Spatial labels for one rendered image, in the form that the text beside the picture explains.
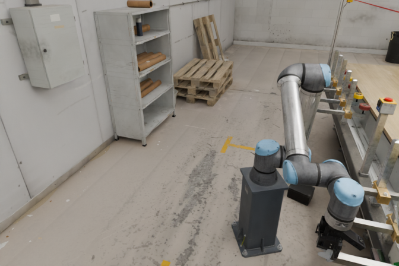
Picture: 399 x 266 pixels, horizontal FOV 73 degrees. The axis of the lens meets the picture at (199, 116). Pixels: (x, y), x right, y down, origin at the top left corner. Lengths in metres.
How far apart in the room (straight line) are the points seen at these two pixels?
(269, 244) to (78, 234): 1.50
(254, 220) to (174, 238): 0.67
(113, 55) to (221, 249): 2.18
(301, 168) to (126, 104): 2.47
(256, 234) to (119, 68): 2.14
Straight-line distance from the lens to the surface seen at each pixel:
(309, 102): 1.54
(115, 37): 3.04
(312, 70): 1.46
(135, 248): 2.33
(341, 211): 1.07
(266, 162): 1.79
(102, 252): 2.37
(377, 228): 1.54
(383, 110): 1.80
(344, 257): 1.29
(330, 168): 1.13
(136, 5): 3.45
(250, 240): 2.19
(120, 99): 3.26
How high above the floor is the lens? 1.81
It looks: 27 degrees down
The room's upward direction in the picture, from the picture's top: straight up
